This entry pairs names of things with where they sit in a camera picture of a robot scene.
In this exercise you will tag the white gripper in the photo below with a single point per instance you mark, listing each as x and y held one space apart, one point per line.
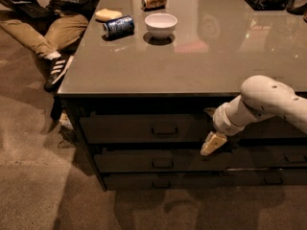
223 121

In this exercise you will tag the dark top drawer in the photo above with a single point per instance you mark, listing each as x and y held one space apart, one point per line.
152 128

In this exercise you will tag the dark drawer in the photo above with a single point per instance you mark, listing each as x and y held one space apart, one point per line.
152 128
161 180
159 160

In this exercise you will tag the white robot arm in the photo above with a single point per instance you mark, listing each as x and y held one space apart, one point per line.
260 98

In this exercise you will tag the dark middle drawer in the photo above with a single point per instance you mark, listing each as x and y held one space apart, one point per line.
159 160

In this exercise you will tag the dark bottom drawer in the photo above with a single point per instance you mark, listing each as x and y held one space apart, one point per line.
161 180

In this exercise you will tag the right side drawers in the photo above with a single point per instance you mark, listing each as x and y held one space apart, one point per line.
272 152

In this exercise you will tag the white ceramic bowl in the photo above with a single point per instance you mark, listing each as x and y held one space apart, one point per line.
160 25

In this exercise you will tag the blue soda can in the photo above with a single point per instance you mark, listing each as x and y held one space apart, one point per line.
117 27

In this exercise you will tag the tan soda can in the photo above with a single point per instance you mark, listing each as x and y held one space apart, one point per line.
153 4

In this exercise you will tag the dark round object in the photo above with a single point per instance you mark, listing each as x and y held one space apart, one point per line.
297 7

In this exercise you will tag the yellow sponge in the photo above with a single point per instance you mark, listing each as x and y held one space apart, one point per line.
105 15

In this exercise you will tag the black striped sneaker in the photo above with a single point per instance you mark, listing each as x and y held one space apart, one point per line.
59 67

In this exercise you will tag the seated person khaki trousers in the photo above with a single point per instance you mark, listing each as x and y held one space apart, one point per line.
47 40

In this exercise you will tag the black laptop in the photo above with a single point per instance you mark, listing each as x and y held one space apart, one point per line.
29 8

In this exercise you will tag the dark cabinet frame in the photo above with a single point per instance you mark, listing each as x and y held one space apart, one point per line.
78 106

